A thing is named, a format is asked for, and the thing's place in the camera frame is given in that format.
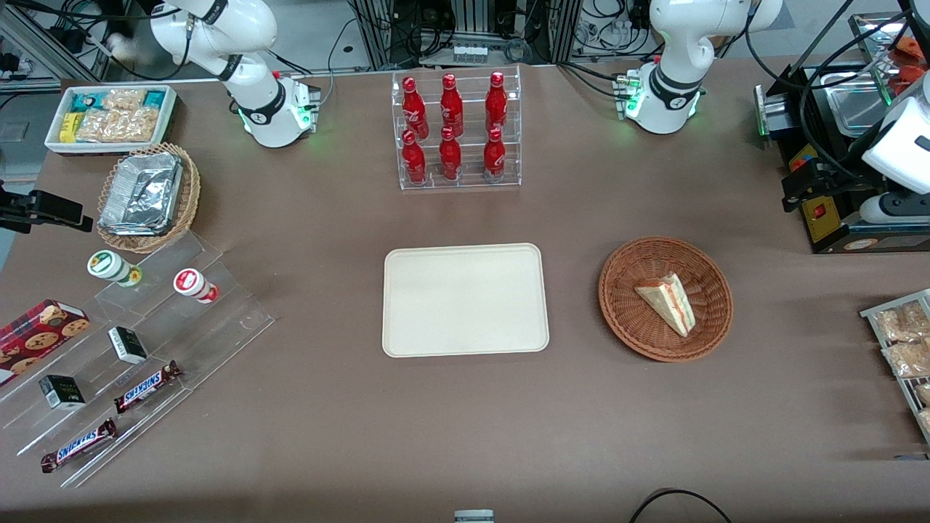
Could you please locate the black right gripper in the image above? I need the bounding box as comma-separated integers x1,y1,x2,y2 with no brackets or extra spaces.
0,182,94,235

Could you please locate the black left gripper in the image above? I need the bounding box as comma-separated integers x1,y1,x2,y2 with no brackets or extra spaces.
782,161,884,214

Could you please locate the triangle sandwich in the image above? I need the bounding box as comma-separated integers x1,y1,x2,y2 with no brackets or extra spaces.
634,272,697,338

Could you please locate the aluminium foil tray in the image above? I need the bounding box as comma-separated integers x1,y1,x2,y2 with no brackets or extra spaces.
100,153,184,237

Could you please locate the light wicker basket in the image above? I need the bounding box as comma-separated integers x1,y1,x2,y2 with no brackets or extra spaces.
96,142,201,254

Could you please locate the metal tray with orange items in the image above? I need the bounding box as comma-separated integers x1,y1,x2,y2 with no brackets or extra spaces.
849,13,930,106

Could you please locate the brown round wicker basket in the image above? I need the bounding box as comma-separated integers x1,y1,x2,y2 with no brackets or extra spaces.
598,236,734,362

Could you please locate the cream plastic tray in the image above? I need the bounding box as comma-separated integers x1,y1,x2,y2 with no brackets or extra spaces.
382,243,550,358

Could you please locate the black countertop grill appliance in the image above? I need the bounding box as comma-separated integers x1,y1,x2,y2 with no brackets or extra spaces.
754,64,930,255

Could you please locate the green lid cup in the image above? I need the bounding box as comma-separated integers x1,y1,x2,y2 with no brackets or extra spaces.
87,250,143,288

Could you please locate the clear rice cracker bag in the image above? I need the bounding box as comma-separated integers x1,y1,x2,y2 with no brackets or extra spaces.
76,89,162,143

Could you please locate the red cookie box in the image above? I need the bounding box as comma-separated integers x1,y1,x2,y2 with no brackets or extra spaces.
0,299,91,386

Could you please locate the white rectangular snack bin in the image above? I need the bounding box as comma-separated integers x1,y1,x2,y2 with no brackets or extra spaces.
44,84,179,157

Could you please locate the red lid cup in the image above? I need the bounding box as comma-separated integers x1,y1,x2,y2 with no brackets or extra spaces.
173,268,219,304

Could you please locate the small dark green box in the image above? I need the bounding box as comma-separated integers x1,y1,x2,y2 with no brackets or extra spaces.
39,375,86,410
108,326,148,365

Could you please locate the clear cracker snack bag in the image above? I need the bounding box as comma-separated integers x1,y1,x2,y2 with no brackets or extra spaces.
883,340,930,378
874,301,930,342

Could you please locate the clear acrylic step display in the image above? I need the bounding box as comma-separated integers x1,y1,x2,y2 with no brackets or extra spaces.
0,231,275,489

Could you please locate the Snickers chocolate bar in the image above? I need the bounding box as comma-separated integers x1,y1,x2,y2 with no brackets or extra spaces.
113,360,182,414
40,418,118,474

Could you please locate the red cola bottle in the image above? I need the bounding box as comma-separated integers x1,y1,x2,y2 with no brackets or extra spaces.
483,126,506,178
402,76,429,140
485,71,508,133
402,129,427,185
440,73,464,137
439,126,462,182

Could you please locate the clear acrylic bottle rack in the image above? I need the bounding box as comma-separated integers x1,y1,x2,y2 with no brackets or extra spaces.
391,65,522,191

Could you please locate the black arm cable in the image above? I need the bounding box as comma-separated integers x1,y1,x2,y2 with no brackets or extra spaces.
745,0,909,182

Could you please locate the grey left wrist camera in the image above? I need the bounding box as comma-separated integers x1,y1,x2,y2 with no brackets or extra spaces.
860,190,930,226

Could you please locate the metal wire snack tray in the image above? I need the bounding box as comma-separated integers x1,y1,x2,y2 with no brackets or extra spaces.
860,289,930,445

